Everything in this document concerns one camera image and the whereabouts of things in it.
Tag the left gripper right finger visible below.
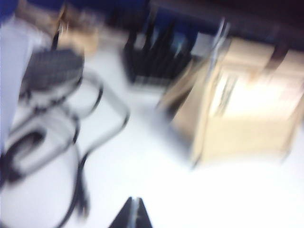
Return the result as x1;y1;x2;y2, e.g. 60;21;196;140
136;197;152;228

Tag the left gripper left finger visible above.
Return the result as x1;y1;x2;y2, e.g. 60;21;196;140
108;196;136;228

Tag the beige fabric desk calendar stand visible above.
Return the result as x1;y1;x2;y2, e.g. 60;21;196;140
156;19;304;167

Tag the black keyboard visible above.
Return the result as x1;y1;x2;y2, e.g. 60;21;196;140
122;21;193;86

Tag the beige fabric pouch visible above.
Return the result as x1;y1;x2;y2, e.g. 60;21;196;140
57;4;100;56

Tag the large black monitor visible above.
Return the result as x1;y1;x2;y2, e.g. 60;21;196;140
147;0;304;50

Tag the brown leather calendar strap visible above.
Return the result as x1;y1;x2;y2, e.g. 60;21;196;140
266;40;291;72

